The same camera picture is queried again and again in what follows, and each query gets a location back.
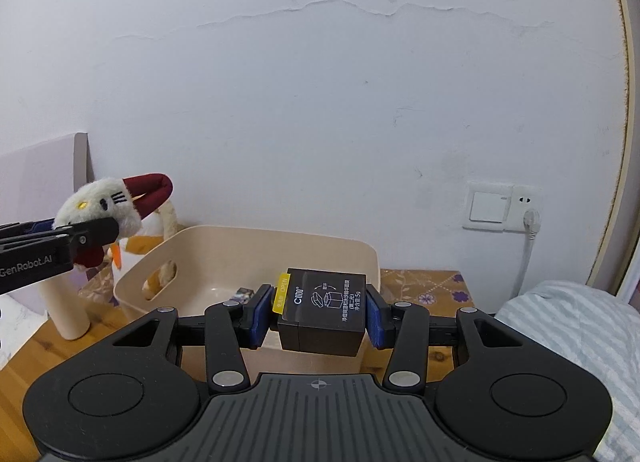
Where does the white wall socket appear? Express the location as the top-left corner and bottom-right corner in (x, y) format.
(510, 185), (544, 233)

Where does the orange and white plush toy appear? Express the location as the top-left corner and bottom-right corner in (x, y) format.
(107, 202), (182, 300)

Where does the white wall switch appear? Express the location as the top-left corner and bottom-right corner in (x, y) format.
(462, 181), (515, 231)

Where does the floral patterned table mat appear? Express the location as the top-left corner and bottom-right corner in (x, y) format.
(77, 262), (476, 317)

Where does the beige wooden frame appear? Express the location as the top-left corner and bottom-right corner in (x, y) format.
(585, 0), (640, 303)

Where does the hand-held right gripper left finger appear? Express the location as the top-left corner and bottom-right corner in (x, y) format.
(111, 284), (277, 391)

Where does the lilac board panel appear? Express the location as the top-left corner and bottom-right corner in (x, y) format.
(0, 132), (96, 313)

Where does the cream thermos bottle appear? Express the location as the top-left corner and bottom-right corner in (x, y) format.
(42, 269), (92, 341)

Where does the beige plastic container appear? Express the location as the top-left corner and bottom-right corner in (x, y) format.
(114, 225), (381, 374)

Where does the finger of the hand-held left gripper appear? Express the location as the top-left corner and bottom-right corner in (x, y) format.
(52, 218), (121, 265)
(0, 218), (68, 243)

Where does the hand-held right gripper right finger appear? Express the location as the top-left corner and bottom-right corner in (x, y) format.
(364, 284), (526, 393)

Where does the white cat plush red bow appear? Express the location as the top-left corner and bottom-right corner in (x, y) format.
(54, 173), (174, 267)

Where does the white plug with cable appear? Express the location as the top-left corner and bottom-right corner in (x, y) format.
(510, 209), (543, 315)

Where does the small black box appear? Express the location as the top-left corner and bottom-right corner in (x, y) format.
(271, 268), (368, 358)

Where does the blue striped bedding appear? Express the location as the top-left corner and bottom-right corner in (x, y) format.
(494, 281), (640, 462)

